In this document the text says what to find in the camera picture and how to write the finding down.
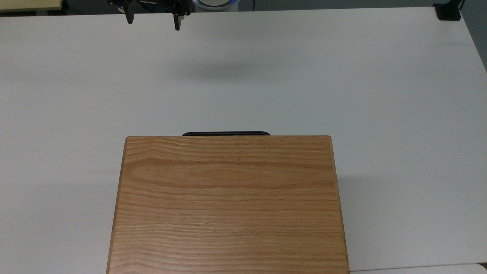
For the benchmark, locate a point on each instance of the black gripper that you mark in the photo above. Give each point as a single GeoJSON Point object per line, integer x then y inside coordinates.
{"type": "Point", "coordinates": [152, 4]}

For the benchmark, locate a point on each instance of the wooden drawer cabinet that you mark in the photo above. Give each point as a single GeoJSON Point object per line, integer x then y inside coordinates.
{"type": "Point", "coordinates": [228, 205]}

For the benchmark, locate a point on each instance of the beige side table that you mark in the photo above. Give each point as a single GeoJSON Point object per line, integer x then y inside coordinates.
{"type": "Point", "coordinates": [28, 4]}

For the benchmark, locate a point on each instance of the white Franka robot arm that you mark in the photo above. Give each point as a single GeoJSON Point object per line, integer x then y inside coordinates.
{"type": "Point", "coordinates": [215, 3]}

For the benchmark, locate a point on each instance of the black table clamp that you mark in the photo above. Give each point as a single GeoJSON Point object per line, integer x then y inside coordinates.
{"type": "Point", "coordinates": [447, 12]}

